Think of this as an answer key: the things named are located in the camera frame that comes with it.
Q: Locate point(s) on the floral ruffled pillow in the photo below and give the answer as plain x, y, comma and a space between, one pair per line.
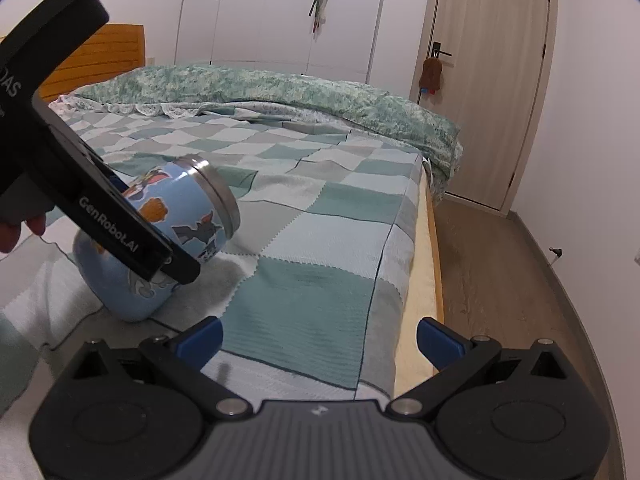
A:
64, 106

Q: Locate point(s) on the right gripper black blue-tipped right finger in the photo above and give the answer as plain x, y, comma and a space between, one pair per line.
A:
458, 361

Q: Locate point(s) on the checkered green grey blanket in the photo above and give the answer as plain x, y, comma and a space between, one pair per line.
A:
310, 289

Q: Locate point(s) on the green floral duvet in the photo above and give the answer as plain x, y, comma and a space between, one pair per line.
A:
309, 98

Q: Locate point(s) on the wooden bed frame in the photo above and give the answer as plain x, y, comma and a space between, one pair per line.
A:
425, 297

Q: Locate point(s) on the orange wooden headboard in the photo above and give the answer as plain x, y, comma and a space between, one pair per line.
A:
113, 50

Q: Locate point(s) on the beige wooden door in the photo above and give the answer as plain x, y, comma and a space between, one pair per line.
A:
496, 58

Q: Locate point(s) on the person's hand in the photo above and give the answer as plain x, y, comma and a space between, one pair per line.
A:
10, 234

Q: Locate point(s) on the white wardrobe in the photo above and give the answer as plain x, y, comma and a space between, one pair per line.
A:
276, 35

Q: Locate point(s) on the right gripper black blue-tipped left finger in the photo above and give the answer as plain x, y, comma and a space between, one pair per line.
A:
179, 361

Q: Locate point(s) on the hanging ornament on wardrobe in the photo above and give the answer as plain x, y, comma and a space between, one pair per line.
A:
318, 14

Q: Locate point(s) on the light blue cartoon cup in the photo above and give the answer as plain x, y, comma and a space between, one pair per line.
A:
187, 200

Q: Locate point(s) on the brown plush on door handle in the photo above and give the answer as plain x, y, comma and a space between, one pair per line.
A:
431, 76

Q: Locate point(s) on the black door stopper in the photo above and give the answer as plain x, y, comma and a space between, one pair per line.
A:
557, 252

